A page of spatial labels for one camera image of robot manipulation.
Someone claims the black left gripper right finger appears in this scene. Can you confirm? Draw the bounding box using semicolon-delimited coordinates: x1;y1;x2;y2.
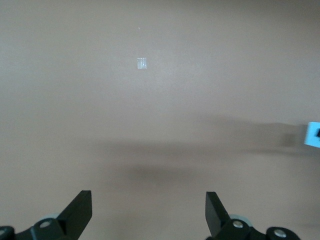
205;191;300;240

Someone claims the blue block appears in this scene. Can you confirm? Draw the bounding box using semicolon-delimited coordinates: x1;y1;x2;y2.
303;121;320;149

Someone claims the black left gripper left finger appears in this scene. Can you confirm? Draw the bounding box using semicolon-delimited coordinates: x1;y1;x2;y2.
0;190;93;240

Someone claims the brown table cover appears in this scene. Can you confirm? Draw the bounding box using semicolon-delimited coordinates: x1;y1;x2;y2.
0;0;320;240

